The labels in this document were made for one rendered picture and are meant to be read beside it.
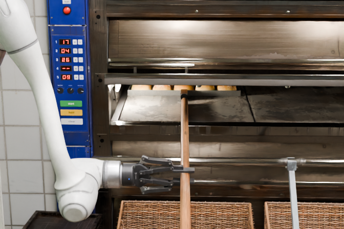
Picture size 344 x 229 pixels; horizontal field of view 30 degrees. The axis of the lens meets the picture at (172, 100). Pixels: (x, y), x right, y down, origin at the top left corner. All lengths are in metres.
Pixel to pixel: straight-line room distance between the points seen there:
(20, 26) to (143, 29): 0.79
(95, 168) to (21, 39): 0.48
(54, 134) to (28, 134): 0.82
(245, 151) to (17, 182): 0.98
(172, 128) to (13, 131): 0.67
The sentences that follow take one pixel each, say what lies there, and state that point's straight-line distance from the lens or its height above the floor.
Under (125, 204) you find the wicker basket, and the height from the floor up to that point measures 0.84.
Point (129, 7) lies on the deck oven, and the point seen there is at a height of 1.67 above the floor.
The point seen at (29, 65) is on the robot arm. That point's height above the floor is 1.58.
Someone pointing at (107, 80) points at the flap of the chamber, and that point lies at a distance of 2.48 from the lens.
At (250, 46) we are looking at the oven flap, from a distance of 2.59.
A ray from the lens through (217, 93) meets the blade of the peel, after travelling 3.12.
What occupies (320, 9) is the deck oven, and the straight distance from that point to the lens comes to 2.61.
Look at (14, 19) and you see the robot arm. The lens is 1.92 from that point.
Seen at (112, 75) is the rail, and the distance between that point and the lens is 2.48.
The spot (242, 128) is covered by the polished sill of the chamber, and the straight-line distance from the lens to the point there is 2.67.
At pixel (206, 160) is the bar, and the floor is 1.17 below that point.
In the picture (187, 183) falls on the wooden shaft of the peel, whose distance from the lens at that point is 2.01.
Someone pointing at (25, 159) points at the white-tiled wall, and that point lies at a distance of 2.80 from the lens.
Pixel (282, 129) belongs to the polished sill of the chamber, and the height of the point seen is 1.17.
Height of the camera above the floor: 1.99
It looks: 15 degrees down
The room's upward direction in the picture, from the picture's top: straight up
